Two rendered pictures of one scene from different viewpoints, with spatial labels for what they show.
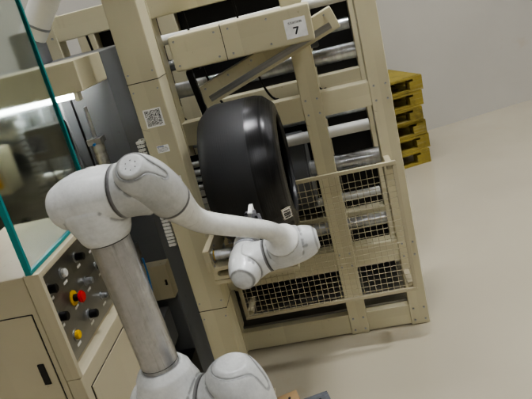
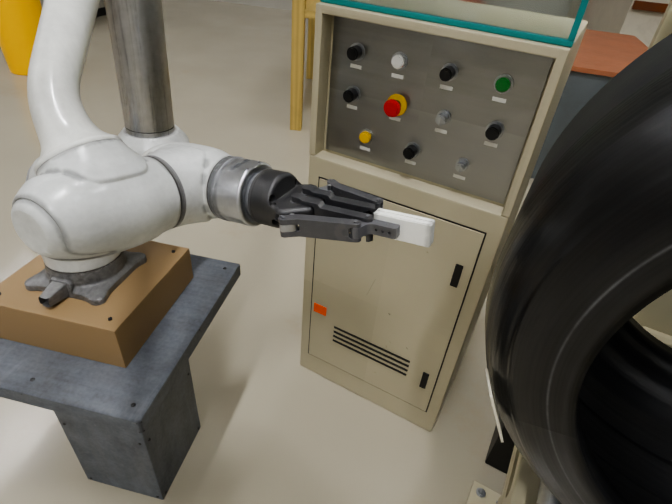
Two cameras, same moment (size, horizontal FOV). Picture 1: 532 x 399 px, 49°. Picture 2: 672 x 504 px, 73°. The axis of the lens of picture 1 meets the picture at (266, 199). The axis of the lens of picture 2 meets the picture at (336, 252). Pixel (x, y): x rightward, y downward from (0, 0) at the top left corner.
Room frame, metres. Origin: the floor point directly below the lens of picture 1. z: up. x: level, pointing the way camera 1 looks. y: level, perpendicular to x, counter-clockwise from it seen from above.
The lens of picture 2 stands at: (2.04, -0.38, 1.45)
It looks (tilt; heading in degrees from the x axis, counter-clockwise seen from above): 37 degrees down; 107
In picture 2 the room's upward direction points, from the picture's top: 6 degrees clockwise
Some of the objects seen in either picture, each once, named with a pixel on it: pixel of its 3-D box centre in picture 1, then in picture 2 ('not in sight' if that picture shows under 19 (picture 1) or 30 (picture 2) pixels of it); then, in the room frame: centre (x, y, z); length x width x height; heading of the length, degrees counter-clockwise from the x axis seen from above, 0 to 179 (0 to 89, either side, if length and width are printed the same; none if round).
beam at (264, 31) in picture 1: (243, 36); not in sight; (2.68, -0.08, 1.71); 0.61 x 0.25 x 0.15; 82
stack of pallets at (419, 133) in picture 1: (355, 127); not in sight; (5.68, -1.03, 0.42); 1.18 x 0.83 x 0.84; 98
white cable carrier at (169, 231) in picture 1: (159, 193); not in sight; (2.40, 0.43, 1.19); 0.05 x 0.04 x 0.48; 172
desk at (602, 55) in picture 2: not in sight; (580, 101); (2.65, 3.62, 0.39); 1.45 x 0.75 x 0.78; 94
